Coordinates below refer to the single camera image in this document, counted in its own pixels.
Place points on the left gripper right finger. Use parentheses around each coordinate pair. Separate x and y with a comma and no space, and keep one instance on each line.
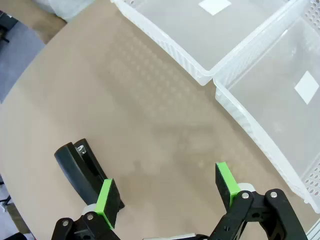
(225,185)

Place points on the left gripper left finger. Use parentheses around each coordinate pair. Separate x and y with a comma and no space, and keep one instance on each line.
(110,200)

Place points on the black stapler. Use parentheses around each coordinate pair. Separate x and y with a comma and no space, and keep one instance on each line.
(75,170)

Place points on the white perforated plastic basket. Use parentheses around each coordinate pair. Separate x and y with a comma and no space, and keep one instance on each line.
(275,112)
(175,25)

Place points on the translucent plastic bag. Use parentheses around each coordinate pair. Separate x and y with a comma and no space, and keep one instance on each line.
(70,8)

